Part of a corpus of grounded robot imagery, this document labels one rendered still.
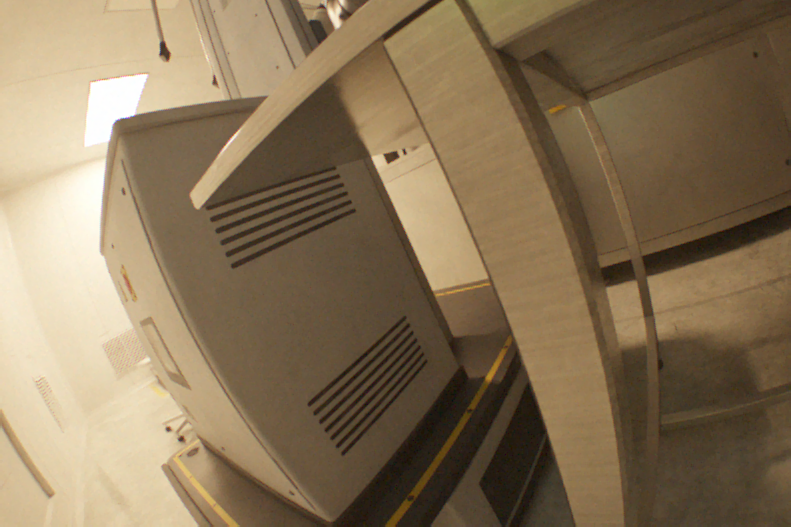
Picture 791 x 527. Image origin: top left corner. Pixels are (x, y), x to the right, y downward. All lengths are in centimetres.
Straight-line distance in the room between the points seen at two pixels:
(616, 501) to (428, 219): 145
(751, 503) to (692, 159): 102
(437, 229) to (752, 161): 131
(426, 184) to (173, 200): 124
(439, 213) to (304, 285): 115
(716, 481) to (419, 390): 58
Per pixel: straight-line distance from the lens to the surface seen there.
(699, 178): 135
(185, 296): 34
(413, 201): 155
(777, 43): 149
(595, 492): 15
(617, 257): 139
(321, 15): 150
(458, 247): 151
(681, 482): 77
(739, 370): 96
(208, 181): 18
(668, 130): 131
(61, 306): 440
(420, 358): 52
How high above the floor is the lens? 65
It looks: 5 degrees down
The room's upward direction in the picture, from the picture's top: 25 degrees counter-clockwise
